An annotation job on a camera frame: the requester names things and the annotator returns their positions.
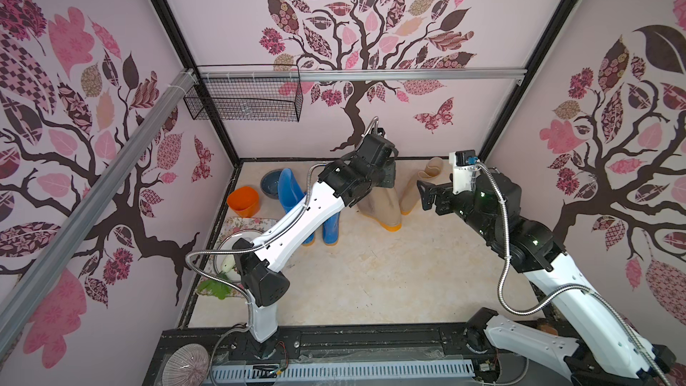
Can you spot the left aluminium rail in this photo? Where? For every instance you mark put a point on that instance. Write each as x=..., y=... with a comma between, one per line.
x=25, y=297

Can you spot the black wire basket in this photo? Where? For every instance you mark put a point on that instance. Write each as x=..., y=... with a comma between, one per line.
x=247, y=92

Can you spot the rear aluminium rail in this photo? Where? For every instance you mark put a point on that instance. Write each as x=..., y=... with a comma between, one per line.
x=369, y=75

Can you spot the grey blue bowl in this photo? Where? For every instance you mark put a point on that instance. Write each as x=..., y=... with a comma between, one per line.
x=269, y=184

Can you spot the white radish with leaves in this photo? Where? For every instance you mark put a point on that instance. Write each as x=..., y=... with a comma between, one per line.
x=211, y=288

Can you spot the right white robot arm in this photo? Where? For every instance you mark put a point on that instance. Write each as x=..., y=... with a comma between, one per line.
x=574, y=331

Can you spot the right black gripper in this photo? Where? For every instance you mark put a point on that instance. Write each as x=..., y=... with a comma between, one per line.
x=440, y=199

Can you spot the blue rain boot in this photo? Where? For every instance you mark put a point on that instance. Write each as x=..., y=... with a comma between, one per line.
x=330, y=230
x=289, y=191

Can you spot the orange plastic cup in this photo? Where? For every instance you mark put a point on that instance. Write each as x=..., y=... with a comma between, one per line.
x=244, y=202

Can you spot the aluminium rail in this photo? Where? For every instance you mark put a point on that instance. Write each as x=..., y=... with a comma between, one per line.
x=25, y=297
x=369, y=75

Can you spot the tall beige rain boot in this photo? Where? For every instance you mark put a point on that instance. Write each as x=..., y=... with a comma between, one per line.
x=382, y=205

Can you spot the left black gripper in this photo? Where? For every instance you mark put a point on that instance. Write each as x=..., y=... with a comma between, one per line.
x=387, y=180

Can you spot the white slotted cable duct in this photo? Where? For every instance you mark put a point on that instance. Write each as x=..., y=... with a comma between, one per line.
x=345, y=372

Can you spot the floral placemat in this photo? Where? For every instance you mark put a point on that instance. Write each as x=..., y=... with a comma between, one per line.
x=233, y=229

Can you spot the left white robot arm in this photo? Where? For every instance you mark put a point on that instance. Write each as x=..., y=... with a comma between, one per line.
x=342, y=183

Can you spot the round wire fan guard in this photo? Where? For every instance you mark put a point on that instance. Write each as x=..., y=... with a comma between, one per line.
x=187, y=366

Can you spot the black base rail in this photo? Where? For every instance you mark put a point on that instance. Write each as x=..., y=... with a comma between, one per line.
x=320, y=340

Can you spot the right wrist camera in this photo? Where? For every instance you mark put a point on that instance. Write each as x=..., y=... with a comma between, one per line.
x=465, y=169

